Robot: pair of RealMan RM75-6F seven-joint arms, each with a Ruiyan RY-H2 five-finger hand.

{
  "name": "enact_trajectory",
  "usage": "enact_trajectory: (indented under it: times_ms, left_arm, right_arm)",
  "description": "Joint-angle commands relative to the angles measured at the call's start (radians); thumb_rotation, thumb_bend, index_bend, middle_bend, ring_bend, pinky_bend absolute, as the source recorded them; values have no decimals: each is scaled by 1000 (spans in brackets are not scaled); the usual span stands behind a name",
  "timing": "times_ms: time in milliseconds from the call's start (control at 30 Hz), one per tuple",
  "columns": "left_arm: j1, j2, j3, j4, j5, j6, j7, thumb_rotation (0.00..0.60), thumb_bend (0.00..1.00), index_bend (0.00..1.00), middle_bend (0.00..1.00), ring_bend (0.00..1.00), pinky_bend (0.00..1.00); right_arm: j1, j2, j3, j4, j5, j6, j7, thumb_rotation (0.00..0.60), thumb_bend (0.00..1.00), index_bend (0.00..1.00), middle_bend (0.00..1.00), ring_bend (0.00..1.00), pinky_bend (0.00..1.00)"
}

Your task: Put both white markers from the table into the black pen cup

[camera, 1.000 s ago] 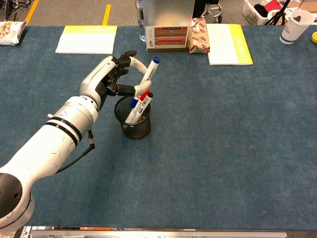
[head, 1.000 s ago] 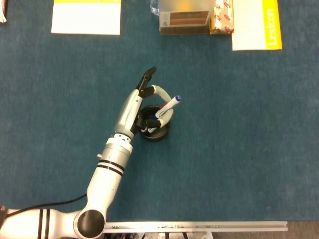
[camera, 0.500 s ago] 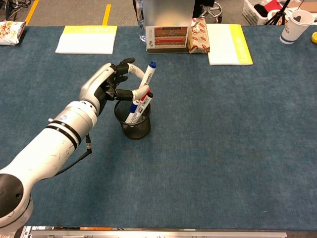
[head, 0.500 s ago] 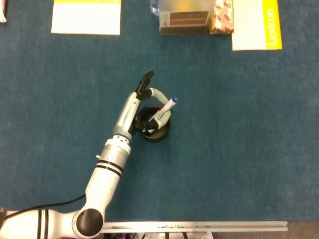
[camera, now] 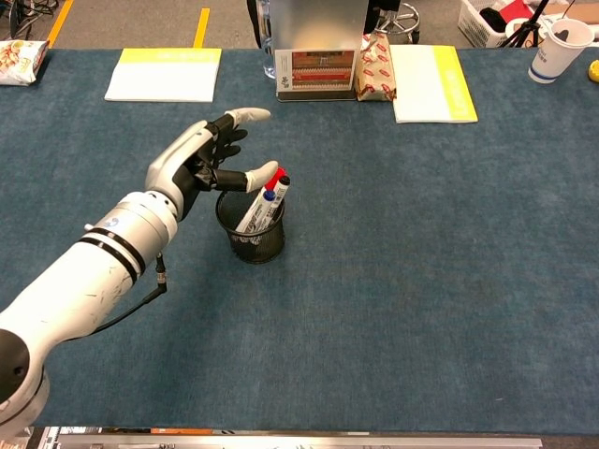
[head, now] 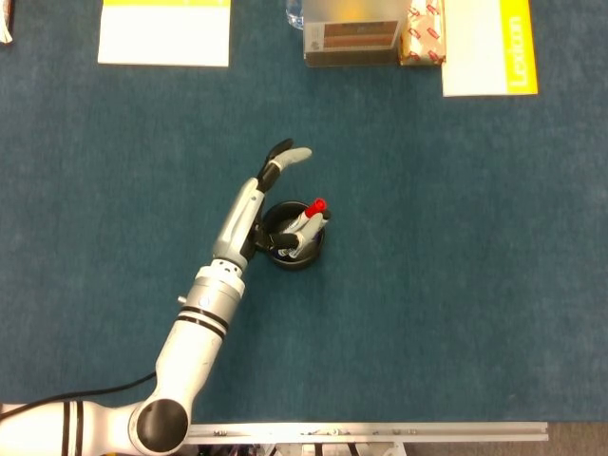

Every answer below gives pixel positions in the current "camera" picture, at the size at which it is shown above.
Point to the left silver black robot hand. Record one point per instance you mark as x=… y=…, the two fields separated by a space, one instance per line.
x=178 y=159

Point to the gold red wrapped snack pack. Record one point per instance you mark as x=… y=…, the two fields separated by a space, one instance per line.
x=376 y=70

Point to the white plastic basket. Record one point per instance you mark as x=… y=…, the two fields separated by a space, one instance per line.
x=472 y=23

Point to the white paper cup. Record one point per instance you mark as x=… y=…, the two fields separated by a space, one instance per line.
x=554 y=53

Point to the red whiteboard marker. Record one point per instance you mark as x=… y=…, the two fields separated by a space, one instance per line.
x=280 y=173

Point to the chrome stool base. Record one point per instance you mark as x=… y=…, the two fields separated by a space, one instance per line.
x=398 y=18

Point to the white notebook with yellow band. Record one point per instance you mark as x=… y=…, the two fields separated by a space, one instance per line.
x=164 y=77

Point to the black tripod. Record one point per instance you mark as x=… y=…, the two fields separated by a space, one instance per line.
x=526 y=30

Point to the black whiteboard marker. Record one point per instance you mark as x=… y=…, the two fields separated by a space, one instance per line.
x=282 y=187

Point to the white yellow Lexicon notebook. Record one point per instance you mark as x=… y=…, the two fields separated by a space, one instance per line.
x=430 y=84

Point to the black round cup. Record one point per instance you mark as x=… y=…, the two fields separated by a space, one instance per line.
x=257 y=248

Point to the blue felt table mat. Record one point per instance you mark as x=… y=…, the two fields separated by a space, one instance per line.
x=398 y=257

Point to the small yellow round object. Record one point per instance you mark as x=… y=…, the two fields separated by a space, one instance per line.
x=594 y=71

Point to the clear plastic water bottle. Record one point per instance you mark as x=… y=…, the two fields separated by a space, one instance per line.
x=267 y=42

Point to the aluminium profile rail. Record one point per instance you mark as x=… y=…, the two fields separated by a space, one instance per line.
x=304 y=442

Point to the black wheeled frame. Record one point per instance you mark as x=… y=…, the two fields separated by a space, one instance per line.
x=23 y=14

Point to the blue whiteboard marker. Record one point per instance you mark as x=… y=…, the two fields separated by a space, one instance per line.
x=257 y=212

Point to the printed snack bag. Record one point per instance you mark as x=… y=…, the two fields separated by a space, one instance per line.
x=16 y=61

